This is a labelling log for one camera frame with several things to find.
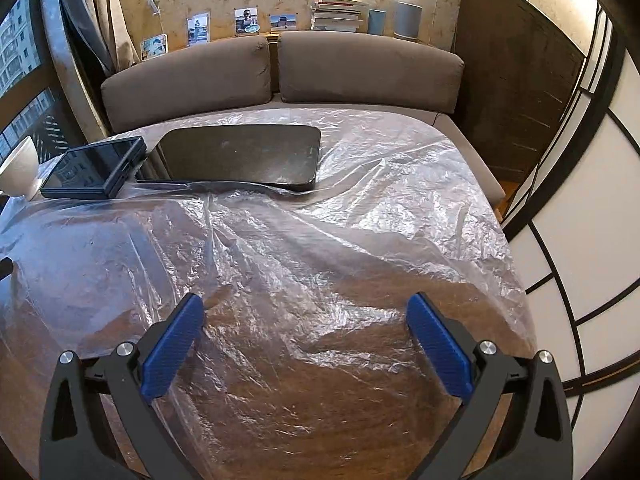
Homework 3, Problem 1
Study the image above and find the grey cylinder speaker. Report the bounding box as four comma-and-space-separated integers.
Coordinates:
395, 1, 424, 41

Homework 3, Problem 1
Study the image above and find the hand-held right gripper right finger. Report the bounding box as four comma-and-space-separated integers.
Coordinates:
406, 291, 574, 480

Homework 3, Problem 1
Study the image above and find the white footed cup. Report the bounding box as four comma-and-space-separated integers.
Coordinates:
0, 136, 38, 197

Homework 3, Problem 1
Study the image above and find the dark framed window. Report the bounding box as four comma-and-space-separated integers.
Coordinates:
0, 0, 101, 166

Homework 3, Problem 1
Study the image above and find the white panel sliding door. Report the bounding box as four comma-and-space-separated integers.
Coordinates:
500, 2, 640, 480

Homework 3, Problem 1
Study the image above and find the black rimmed tray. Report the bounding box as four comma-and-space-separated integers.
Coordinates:
39, 136, 147, 199

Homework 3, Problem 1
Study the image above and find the brown sofa cushion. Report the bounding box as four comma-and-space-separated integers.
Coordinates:
101, 36, 272, 136
277, 30, 465, 116

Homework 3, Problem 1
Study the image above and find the stack of books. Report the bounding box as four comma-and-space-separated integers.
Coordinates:
310, 0, 370, 33

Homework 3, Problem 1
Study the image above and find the rounded teal photo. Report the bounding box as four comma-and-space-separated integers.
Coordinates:
140, 34, 169, 62

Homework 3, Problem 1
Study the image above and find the small wall photo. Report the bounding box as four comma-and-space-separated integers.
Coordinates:
235, 6, 261, 37
187, 12, 211, 47

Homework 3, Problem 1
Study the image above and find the beige curtain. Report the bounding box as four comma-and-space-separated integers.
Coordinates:
57, 0, 136, 76

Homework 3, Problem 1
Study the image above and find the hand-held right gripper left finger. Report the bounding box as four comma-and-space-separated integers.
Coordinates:
39, 292, 206, 480

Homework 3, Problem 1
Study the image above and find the black flat slab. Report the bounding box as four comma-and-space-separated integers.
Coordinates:
135, 124, 322, 192

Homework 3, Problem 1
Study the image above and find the dark wooden cabinet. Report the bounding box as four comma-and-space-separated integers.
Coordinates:
452, 0, 587, 183

